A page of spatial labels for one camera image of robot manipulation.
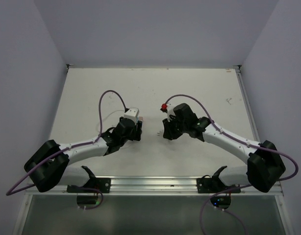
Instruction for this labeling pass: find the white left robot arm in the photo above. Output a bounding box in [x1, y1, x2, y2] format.
[24, 117, 143, 192]

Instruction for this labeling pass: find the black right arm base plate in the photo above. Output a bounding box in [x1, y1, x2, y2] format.
[196, 174, 241, 206]

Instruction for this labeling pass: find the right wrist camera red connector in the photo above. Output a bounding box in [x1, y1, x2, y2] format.
[160, 103, 176, 121]

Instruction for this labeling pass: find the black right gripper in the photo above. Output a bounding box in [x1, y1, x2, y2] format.
[163, 115, 188, 141]

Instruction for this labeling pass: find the aluminium rail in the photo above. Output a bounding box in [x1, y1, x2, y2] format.
[25, 176, 283, 196]
[233, 65, 260, 141]

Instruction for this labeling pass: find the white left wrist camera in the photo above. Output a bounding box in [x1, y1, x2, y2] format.
[123, 107, 139, 124]

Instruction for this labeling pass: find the aluminium right side rail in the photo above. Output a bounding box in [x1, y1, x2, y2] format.
[233, 65, 260, 141]

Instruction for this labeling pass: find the aluminium front rail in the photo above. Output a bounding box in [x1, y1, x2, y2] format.
[25, 176, 283, 196]

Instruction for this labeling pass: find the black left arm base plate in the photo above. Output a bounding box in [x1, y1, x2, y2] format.
[67, 178, 111, 208]

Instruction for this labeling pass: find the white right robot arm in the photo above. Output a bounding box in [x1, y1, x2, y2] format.
[160, 103, 285, 193]

